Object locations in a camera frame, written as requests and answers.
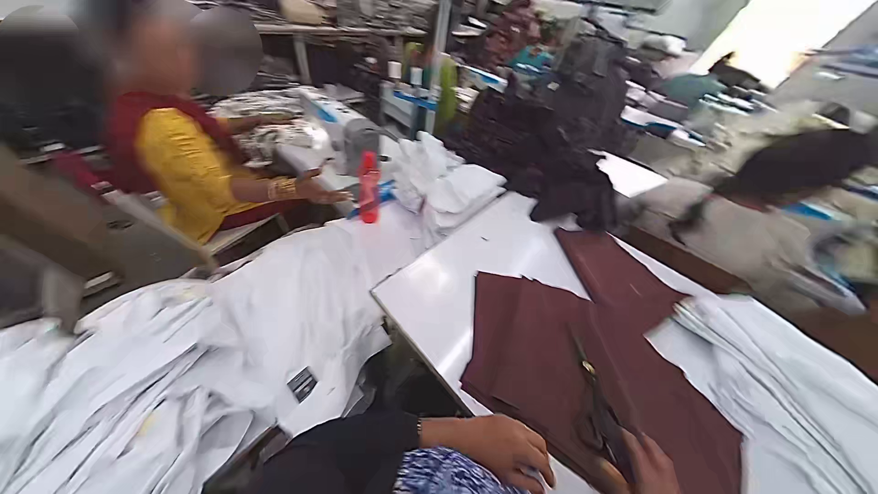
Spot person's left hand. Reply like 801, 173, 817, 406
420, 413, 557, 494

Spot person's right hand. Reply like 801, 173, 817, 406
598, 428, 681, 494

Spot black scissors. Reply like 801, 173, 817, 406
571, 326, 637, 489

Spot person's left forearm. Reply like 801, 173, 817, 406
206, 410, 456, 494

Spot long maroon fabric panel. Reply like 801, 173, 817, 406
553, 228, 744, 494

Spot person's body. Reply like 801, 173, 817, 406
394, 446, 529, 494

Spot pile of white fabric pieces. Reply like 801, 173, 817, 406
645, 294, 878, 494

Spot black rectangular tag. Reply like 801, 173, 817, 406
287, 366, 318, 403

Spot white sewing machine table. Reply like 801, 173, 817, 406
274, 130, 440, 262

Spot stack of folded white fabric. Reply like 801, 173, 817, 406
390, 132, 509, 237

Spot blue strip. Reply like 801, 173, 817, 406
348, 180, 398, 220

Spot pile of black garments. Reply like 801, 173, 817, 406
449, 34, 628, 233

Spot red plastic bottle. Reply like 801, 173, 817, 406
359, 151, 381, 225

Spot pile of white garments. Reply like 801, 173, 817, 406
0, 223, 393, 494

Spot white blue sewing machine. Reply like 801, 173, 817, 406
300, 89, 382, 177

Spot metal pole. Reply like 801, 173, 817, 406
424, 0, 454, 137

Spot pile of patterned fabric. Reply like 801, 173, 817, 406
209, 88, 332, 164

